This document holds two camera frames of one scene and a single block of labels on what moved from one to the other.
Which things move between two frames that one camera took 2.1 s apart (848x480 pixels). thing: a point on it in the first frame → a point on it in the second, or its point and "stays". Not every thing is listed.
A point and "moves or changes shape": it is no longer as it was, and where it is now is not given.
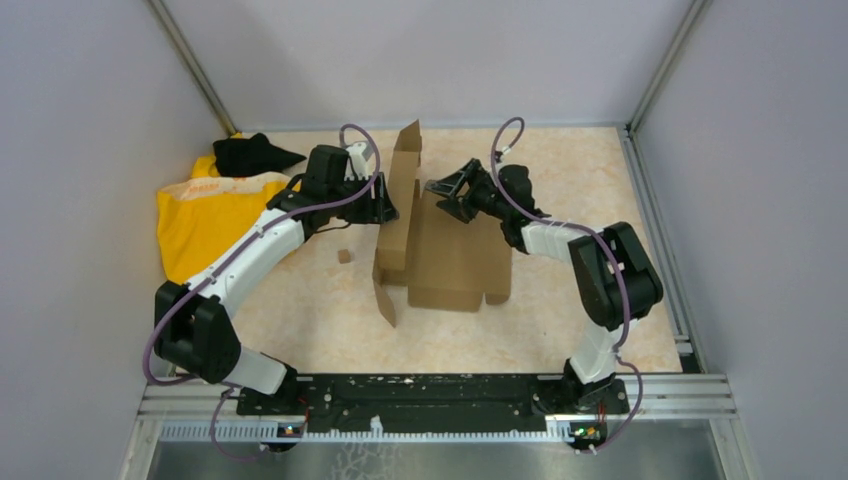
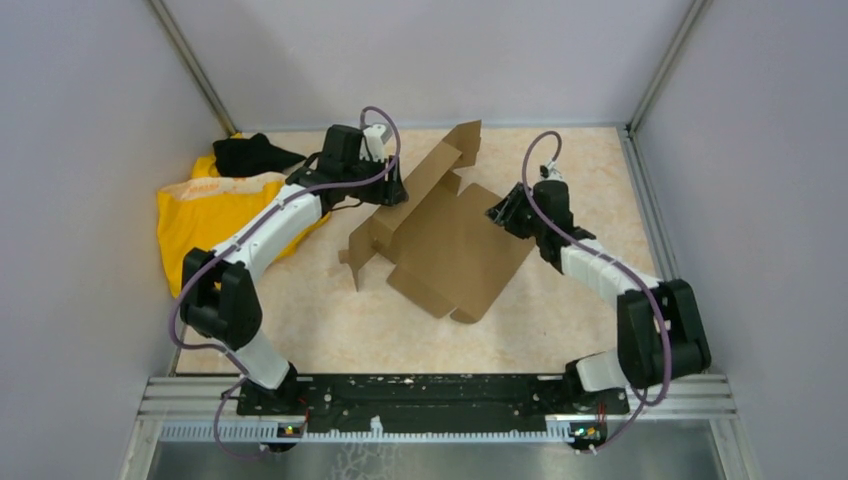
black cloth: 250,155 stays
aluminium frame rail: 648,396 stays
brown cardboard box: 447,262 moves or changes shape
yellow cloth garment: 199,217 stays
